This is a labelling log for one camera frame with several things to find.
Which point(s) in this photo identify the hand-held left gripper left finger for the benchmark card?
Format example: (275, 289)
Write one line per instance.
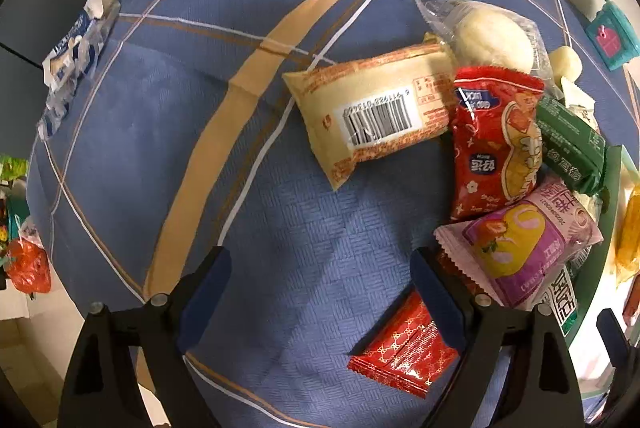
(207, 298)

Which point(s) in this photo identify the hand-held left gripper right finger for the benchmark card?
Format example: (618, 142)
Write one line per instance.
(440, 303)

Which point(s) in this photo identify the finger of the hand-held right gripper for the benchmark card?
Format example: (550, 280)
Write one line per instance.
(611, 328)

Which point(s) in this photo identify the red gold-patterned snack packet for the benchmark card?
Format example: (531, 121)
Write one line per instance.
(405, 353)

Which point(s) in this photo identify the pink purple snack packet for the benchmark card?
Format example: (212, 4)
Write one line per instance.
(525, 248)

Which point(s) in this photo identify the green tray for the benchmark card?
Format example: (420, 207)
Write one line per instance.
(612, 178)

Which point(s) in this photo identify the large red snack packet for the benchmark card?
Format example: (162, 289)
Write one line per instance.
(480, 148)

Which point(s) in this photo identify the white green-print snack packet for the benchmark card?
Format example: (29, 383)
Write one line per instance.
(562, 303)

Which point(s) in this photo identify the yellow snack packet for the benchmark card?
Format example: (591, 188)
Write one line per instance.
(630, 238)

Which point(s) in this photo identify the orange plastic bag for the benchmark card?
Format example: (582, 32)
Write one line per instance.
(30, 265)

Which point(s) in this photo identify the green snack packet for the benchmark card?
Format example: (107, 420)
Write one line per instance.
(570, 138)

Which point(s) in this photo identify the long beige barcode snack packet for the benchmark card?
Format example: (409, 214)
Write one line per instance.
(380, 78)

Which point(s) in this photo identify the blue plaid tablecloth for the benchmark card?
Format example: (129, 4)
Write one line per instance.
(200, 58)

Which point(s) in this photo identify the small round white pastry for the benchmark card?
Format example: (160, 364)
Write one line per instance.
(566, 64)

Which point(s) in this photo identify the clear-wrapped round pastry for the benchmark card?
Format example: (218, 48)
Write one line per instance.
(492, 38)

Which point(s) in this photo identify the blue white tissue pack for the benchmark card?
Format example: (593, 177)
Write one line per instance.
(75, 53)

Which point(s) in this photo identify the teal toy house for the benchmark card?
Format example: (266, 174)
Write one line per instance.
(612, 38)

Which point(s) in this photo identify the dark grey cabinet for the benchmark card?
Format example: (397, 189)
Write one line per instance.
(35, 8)

